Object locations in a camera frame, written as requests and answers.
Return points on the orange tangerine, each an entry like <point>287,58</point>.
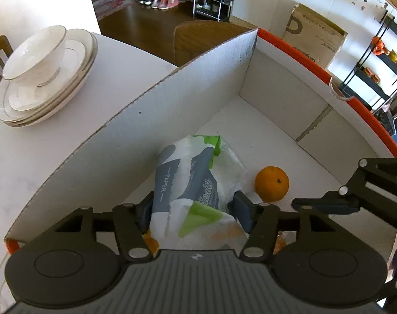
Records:
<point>271,184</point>

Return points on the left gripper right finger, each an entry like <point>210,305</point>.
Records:
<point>262,222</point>

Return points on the red cardboard box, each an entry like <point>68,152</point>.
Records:
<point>268,101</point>

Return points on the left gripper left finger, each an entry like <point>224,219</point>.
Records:
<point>128,223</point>

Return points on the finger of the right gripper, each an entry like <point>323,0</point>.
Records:
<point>322,204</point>

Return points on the stacked white plates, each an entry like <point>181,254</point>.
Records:
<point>26,104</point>

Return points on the pink slippers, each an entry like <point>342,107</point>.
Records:
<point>164,4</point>

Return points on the black shoe rack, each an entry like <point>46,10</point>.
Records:
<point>215,10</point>

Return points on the white ceramic bowl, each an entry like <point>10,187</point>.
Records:
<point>37,60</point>

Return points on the white green tissue pack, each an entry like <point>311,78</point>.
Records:
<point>195,180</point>

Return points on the brown cardboard box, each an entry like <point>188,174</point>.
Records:
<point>313,35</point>

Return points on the black metal rack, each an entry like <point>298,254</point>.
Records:
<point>373,79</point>

